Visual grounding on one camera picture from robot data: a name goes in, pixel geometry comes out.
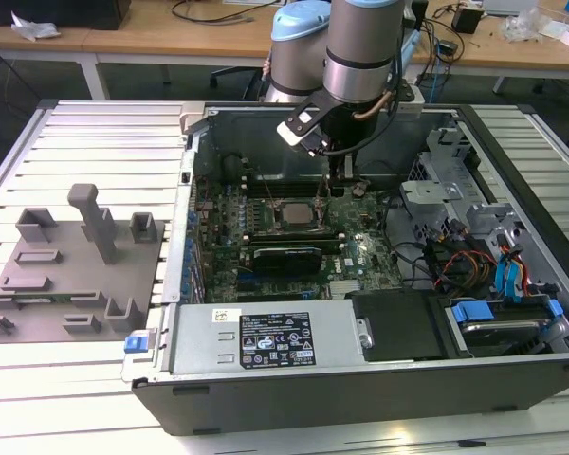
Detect metal socket cover frame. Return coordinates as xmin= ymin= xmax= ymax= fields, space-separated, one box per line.
xmin=316 ymin=173 xmax=336 ymax=227

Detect silver topped CPU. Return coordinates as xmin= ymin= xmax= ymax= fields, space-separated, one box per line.
xmin=283 ymin=202 xmax=318 ymax=227

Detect CPU socket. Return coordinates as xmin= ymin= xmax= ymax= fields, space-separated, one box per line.
xmin=270 ymin=197 xmax=327 ymax=233

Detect black RAM slot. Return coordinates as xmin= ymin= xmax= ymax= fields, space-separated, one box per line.
xmin=244 ymin=228 xmax=347 ymax=235
xmin=241 ymin=233 xmax=348 ymax=240
xmin=243 ymin=243 xmax=348 ymax=251
xmin=243 ymin=176 xmax=333 ymax=183
xmin=244 ymin=190 xmax=334 ymax=196
xmin=243 ymin=185 xmax=334 ymax=191
xmin=244 ymin=238 xmax=347 ymax=246
xmin=244 ymin=181 xmax=334 ymax=188

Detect silver drive cage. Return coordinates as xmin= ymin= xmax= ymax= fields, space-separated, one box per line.
xmin=399 ymin=126 xmax=569 ymax=355

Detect black office chair base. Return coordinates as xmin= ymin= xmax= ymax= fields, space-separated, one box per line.
xmin=210 ymin=64 xmax=271 ymax=101

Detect green motherboard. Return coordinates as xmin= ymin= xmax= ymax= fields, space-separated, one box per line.
xmin=192 ymin=177 xmax=404 ymax=304

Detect silver finned heatsink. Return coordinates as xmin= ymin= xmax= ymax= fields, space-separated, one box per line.
xmin=329 ymin=279 xmax=361 ymax=299

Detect small black box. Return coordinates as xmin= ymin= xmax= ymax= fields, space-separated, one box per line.
xmin=451 ymin=7 xmax=485 ymax=35

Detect wooden desk with white legs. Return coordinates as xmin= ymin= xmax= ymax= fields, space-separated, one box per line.
xmin=0 ymin=21 xmax=274 ymax=103
xmin=407 ymin=0 xmax=569 ymax=96

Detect black plastic cover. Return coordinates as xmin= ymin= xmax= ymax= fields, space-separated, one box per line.
xmin=349 ymin=291 xmax=445 ymax=364

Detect clear plastic bags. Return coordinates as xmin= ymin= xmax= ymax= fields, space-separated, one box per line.
xmin=500 ymin=9 xmax=544 ymax=45

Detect silver laptop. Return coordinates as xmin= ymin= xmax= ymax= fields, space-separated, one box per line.
xmin=482 ymin=0 xmax=538 ymax=16

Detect black power supply label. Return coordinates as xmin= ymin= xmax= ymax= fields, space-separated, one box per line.
xmin=239 ymin=311 xmax=317 ymax=369

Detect hard disk in blue carrier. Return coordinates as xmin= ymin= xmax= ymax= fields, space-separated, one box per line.
xmin=448 ymin=297 xmax=565 ymax=357

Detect silver power supply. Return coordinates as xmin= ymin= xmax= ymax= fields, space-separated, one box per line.
xmin=168 ymin=302 xmax=369 ymax=378

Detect black and silver PC case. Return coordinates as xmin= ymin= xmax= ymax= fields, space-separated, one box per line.
xmin=121 ymin=101 xmax=569 ymax=437

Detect blue case latch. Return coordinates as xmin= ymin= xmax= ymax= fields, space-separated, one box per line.
xmin=123 ymin=331 xmax=152 ymax=355

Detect grey parts rack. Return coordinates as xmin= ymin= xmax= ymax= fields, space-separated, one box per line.
xmin=0 ymin=182 xmax=167 ymax=345

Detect large black box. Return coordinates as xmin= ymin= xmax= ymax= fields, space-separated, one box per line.
xmin=0 ymin=0 xmax=133 ymax=30

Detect crumpled white paper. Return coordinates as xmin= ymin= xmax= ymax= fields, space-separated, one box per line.
xmin=9 ymin=9 xmax=62 ymax=43

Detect green RAM stick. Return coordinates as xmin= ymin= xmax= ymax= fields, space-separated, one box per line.
xmin=9 ymin=293 xmax=73 ymax=305

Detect copper coloured cable sleeve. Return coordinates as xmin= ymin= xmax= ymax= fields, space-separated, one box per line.
xmin=354 ymin=92 xmax=394 ymax=120

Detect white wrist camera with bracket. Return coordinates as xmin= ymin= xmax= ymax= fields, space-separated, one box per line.
xmin=275 ymin=101 xmax=333 ymax=157

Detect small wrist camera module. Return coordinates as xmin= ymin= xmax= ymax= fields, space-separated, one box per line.
xmin=396 ymin=84 xmax=427 ymax=118

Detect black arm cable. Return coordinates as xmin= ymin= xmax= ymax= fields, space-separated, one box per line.
xmin=320 ymin=0 xmax=409 ymax=157

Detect pale plastic case corner bracket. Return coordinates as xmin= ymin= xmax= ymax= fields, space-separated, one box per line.
xmin=178 ymin=101 xmax=206 ymax=139

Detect black sleeved cable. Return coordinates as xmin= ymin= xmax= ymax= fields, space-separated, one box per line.
xmin=424 ymin=227 xmax=459 ymax=290

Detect yellow orange wire bundle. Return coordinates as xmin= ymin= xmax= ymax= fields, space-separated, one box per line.
xmin=467 ymin=253 xmax=499 ymax=288

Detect silver metal handle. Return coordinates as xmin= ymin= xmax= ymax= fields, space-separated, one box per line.
xmin=355 ymin=317 xmax=376 ymax=350

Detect light blue flat cable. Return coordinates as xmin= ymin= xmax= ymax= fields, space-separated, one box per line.
xmin=495 ymin=249 xmax=516 ymax=305
xmin=508 ymin=242 xmax=528 ymax=300

